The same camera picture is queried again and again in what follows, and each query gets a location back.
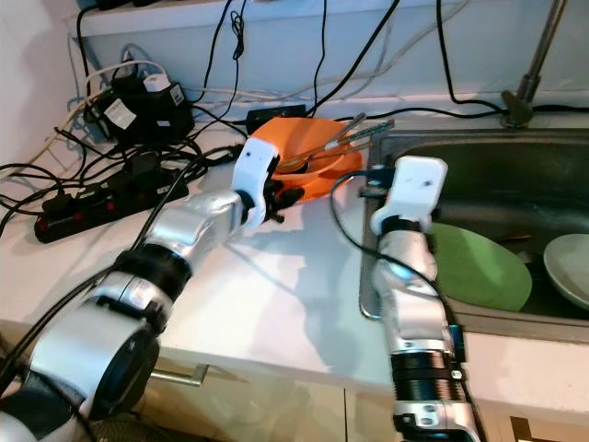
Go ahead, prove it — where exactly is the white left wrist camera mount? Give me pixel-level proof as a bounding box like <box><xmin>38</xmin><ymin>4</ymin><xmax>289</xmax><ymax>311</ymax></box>
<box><xmin>230</xmin><ymin>138</ymin><xmax>282</xmax><ymax>227</ymax></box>

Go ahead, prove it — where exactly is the black power adapter cluster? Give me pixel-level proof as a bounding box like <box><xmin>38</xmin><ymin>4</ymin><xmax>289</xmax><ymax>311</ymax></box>
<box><xmin>87</xmin><ymin>72</ymin><xmax>194</xmax><ymax>146</ymax></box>

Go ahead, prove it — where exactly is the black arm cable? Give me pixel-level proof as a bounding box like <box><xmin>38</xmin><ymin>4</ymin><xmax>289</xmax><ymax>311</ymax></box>
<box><xmin>5</xmin><ymin>147</ymin><xmax>236</xmax><ymax>397</ymax></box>
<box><xmin>329</xmin><ymin>170</ymin><xmax>470</xmax><ymax>369</ymax></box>

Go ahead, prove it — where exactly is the white bowl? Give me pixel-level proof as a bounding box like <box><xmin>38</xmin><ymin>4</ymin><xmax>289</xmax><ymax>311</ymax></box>
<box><xmin>543</xmin><ymin>233</ymin><xmax>589</xmax><ymax>309</ymax></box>

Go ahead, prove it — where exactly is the black power strip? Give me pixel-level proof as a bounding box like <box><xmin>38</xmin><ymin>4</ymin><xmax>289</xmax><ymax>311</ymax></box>
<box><xmin>35</xmin><ymin>161</ymin><xmax>190</xmax><ymax>244</ymax></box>

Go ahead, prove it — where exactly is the green plate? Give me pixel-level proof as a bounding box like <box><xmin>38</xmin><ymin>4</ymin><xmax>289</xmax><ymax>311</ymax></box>
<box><xmin>428</xmin><ymin>221</ymin><xmax>535</xmax><ymax>312</ymax></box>

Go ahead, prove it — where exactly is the metal faucet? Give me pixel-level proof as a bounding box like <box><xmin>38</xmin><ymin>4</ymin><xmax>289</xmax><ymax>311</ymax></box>
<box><xmin>502</xmin><ymin>0</ymin><xmax>572</xmax><ymax>128</ymax></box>

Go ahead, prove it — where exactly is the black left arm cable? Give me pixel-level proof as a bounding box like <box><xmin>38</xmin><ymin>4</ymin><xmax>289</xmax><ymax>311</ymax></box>
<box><xmin>5</xmin><ymin>147</ymin><xmax>236</xmax><ymax>397</ymax></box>

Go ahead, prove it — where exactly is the orange plastic bowl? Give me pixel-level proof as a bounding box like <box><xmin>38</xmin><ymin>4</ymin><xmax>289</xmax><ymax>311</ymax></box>
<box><xmin>244</xmin><ymin>117</ymin><xmax>369</xmax><ymax>185</ymax></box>

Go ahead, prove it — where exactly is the stainless steel sink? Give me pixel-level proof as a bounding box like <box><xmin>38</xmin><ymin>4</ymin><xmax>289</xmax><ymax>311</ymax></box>
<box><xmin>359</xmin><ymin>129</ymin><xmax>589</xmax><ymax>332</ymax></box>

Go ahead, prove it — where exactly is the metal spoon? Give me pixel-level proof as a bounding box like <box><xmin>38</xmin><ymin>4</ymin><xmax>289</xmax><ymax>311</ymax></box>
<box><xmin>281</xmin><ymin>112</ymin><xmax>367</xmax><ymax>174</ymax></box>

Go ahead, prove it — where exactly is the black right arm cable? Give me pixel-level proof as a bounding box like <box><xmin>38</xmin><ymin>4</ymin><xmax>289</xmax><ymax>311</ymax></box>
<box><xmin>329</xmin><ymin>170</ymin><xmax>470</xmax><ymax>369</ymax></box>

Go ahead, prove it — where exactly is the metal fork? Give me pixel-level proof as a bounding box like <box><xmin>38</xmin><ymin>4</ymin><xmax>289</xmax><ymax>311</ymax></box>
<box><xmin>318</xmin><ymin>118</ymin><xmax>395</xmax><ymax>153</ymax></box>

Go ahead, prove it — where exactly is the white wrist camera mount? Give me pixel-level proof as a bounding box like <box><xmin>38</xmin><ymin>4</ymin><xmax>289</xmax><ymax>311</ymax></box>
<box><xmin>230</xmin><ymin>138</ymin><xmax>282</xmax><ymax>227</ymax></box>
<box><xmin>371</xmin><ymin>157</ymin><xmax>449</xmax><ymax>236</ymax></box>

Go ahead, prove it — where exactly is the metal drawer handle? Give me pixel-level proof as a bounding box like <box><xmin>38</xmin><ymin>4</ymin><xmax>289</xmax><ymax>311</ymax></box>
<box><xmin>152</xmin><ymin>361</ymin><xmax>209</xmax><ymax>388</ymax></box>

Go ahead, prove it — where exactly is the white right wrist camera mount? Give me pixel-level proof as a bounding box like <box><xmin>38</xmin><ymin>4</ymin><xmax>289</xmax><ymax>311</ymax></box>
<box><xmin>371</xmin><ymin>157</ymin><xmax>449</xmax><ymax>236</ymax></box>

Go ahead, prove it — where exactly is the black power cable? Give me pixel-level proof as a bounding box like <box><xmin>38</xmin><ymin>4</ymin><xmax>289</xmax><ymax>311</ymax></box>
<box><xmin>313</xmin><ymin>0</ymin><xmax>402</xmax><ymax>102</ymax></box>
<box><xmin>435</xmin><ymin>0</ymin><xmax>512</xmax><ymax>111</ymax></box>

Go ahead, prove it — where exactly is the cream kitchen cabinet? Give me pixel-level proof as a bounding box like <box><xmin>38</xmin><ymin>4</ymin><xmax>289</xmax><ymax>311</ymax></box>
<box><xmin>138</xmin><ymin>355</ymin><xmax>589</xmax><ymax>442</ymax></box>

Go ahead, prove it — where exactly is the black power brick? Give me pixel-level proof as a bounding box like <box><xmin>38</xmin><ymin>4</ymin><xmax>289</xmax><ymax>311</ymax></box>
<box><xmin>246</xmin><ymin>104</ymin><xmax>306</xmax><ymax>127</ymax></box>

